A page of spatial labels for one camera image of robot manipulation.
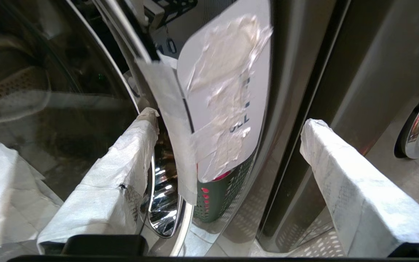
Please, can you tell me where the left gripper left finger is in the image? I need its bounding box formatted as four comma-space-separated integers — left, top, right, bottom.
37, 107, 159, 255

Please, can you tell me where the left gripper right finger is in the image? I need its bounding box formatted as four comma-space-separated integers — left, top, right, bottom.
300, 119, 419, 257

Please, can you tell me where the round glass washer door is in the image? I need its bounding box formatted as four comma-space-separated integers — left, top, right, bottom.
0, 0, 195, 257

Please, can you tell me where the stainless steel washing machine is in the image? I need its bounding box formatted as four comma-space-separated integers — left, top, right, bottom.
257, 0, 419, 253
93, 0, 352, 257

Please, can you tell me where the white taped paper sign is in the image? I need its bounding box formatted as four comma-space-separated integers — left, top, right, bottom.
136, 0, 274, 205

